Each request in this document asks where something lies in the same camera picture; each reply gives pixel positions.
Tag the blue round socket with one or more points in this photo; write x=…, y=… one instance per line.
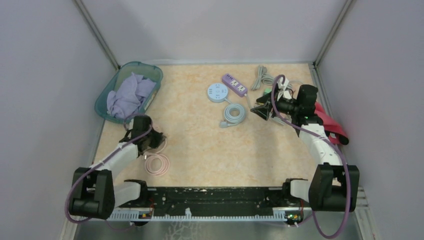
x=217, y=92

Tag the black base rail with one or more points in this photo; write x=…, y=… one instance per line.
x=218, y=203

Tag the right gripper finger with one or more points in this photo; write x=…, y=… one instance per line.
x=262, y=111
x=265, y=99

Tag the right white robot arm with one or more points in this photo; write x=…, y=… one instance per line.
x=334, y=186

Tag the purple cloth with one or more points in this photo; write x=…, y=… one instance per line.
x=129, y=98

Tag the red and black cloth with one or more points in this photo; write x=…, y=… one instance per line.
x=333, y=129

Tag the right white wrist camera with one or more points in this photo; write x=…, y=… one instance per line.
x=284, y=90

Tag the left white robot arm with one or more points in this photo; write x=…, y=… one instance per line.
x=93, y=194

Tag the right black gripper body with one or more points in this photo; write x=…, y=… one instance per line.
x=289, y=106

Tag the teal plastic basin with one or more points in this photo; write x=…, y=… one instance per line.
x=150, y=71

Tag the purple power strip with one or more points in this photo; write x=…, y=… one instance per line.
x=235, y=85

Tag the green plug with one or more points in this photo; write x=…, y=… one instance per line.
x=267, y=90

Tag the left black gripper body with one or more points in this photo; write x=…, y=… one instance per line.
x=154, y=139

